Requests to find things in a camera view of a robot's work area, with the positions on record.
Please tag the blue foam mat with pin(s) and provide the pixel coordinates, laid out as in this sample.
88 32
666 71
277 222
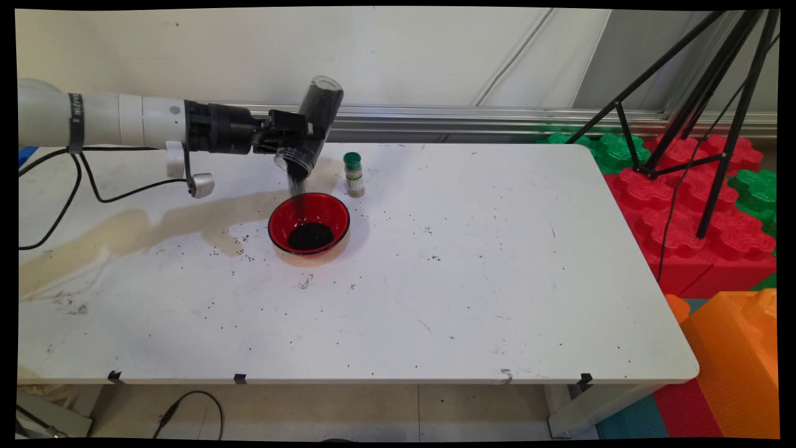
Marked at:
631 420

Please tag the grey table frame bar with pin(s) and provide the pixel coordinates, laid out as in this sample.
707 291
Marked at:
50 418

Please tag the aluminium wall rail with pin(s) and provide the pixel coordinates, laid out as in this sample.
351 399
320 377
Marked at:
466 115

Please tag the blue plastic piece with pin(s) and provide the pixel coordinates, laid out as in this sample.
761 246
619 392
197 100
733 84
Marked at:
26 155

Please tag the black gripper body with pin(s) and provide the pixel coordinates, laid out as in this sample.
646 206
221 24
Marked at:
224 127

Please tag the black seeds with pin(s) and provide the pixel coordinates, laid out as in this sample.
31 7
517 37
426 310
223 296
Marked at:
311 238

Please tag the green foam block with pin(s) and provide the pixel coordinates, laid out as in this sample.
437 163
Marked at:
758 196
615 152

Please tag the large orange plastic block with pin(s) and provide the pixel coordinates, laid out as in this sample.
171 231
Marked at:
734 367

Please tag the white table leg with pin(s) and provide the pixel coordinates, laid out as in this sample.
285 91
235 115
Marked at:
584 414

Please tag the green-capped spice bottle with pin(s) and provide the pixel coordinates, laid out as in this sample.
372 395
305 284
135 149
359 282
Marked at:
354 177

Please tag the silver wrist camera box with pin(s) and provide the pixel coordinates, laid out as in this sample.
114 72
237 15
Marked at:
202 185

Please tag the black tripod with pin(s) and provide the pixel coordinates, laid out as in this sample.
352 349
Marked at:
738 118

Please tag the red bowl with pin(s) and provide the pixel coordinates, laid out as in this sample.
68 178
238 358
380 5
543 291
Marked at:
333 214

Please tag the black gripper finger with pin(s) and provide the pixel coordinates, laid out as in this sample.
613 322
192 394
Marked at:
270 147
295 124

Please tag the clear plastic jar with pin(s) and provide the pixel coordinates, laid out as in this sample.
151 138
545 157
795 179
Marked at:
323 102

